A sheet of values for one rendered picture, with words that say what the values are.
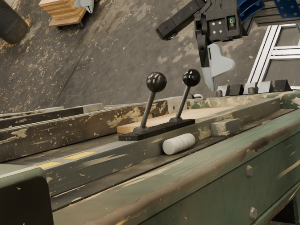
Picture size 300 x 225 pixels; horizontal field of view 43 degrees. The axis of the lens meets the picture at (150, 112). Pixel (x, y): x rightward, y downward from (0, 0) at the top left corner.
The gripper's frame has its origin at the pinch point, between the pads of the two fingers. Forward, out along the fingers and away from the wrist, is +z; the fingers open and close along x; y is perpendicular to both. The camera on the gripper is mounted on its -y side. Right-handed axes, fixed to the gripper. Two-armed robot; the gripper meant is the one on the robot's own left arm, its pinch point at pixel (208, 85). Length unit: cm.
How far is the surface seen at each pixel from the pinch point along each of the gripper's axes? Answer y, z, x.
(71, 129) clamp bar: -40.4, 8.0, 13.5
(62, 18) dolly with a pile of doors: -219, -89, 329
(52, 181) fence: -18.1, 10.0, -31.1
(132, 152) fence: -12.2, 9.7, -14.8
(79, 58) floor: -183, -36, 289
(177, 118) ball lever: -7.8, 6.3, 2.2
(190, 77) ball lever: -3.4, -2.0, -0.8
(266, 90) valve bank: 9, 7, 78
